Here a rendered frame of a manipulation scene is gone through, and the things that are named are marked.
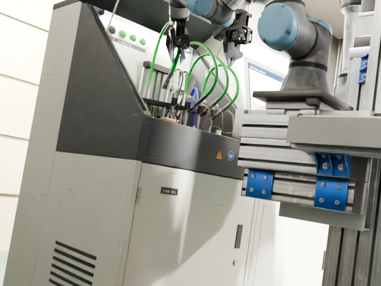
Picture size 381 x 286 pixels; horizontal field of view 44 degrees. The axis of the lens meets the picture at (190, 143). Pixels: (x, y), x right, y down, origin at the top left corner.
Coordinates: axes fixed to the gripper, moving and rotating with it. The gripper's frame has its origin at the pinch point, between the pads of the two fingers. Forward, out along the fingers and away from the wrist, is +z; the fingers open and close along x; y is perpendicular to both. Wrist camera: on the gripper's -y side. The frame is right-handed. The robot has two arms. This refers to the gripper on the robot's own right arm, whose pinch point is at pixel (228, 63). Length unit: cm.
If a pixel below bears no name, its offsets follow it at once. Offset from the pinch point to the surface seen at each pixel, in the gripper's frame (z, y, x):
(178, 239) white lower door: 70, -3, -10
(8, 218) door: 97, -239, 29
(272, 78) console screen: -15, -34, 73
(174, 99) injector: 13.8, -27.9, -1.0
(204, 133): 29.1, -3.0, -4.7
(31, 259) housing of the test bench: 91, -65, -35
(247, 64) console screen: -17, -35, 51
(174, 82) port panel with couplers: -1, -57, 21
